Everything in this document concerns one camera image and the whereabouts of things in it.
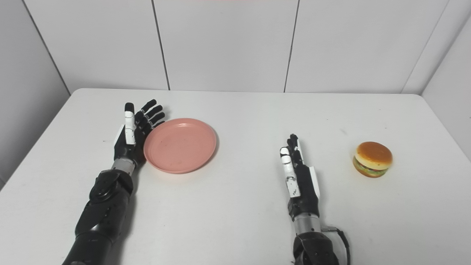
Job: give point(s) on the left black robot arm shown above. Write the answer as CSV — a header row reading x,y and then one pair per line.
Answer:
x,y
101,217

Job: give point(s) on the toy hamburger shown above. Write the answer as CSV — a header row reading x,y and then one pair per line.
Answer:
x,y
372,159

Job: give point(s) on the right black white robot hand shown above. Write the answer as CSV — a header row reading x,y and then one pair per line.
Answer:
x,y
300,180

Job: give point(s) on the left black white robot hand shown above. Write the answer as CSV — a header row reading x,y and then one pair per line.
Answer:
x,y
136,132

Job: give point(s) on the pink round plate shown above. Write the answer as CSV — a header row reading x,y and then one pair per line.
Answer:
x,y
180,145

